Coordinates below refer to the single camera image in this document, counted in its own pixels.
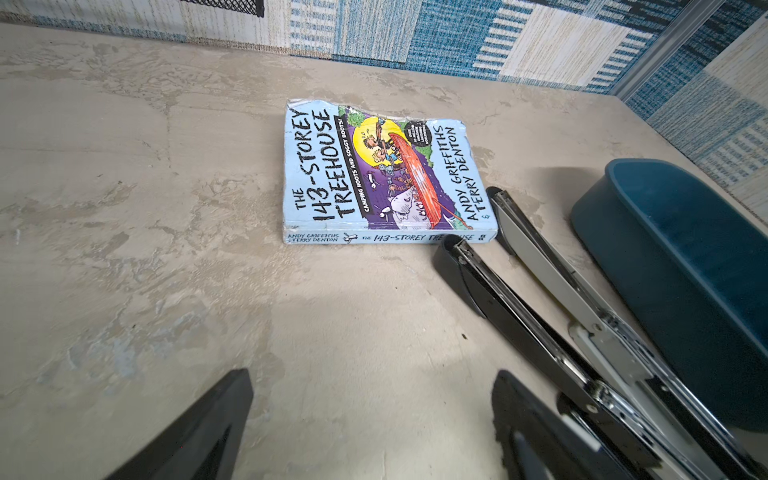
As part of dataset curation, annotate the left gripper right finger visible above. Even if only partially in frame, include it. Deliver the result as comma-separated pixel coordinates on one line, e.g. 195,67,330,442
491,370,630,479

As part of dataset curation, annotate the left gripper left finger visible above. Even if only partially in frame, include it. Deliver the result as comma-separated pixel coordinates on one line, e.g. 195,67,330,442
109,368,254,479

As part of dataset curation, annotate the teal plastic tray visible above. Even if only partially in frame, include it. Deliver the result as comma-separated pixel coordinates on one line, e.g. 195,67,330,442
570,158,767,433

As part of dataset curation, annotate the treehouse paperback book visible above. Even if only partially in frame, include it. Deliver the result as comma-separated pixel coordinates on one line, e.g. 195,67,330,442
282,100,498,245

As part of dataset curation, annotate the black wire mesh shelf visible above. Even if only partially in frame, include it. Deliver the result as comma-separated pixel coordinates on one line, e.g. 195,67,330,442
184,0,265,18

